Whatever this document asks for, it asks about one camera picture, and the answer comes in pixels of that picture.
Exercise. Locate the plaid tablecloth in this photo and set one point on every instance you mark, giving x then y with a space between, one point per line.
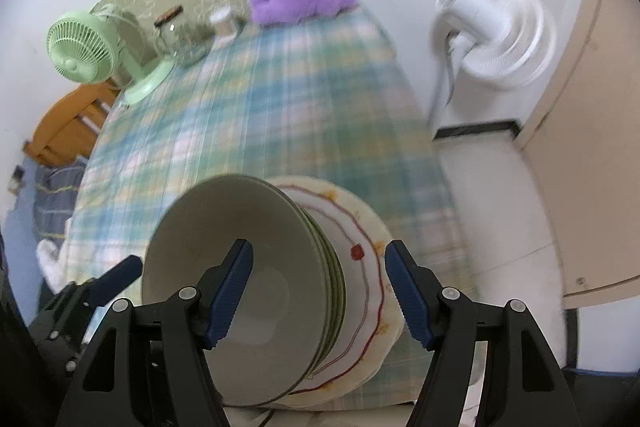
280 107

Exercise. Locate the green desk fan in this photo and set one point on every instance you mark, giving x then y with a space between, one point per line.
80 47

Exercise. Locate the white cloth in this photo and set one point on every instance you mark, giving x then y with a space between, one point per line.
52 257

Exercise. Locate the white red flower plate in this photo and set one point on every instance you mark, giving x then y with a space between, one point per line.
357 272

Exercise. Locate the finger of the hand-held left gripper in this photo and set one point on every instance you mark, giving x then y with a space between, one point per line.
120 274

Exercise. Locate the wall socket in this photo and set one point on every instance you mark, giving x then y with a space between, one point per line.
16 179

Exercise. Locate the white fan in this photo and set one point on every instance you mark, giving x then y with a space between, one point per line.
500 37

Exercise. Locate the blue striped bedding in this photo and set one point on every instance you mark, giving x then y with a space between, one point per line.
55 197

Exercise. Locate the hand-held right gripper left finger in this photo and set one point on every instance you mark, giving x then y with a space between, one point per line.
232 292

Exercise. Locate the beige door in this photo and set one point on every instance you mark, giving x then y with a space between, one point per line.
590 132

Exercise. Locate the large yellow flower plate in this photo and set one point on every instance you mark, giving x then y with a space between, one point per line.
330 194

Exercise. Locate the wooden headboard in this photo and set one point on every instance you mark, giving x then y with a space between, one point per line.
65 127

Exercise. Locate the small jar with white lid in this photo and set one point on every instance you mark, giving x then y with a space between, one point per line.
225 22

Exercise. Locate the glass jar with dark lid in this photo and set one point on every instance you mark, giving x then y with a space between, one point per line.
182 39

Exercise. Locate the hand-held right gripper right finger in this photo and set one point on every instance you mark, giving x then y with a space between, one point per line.
407 297

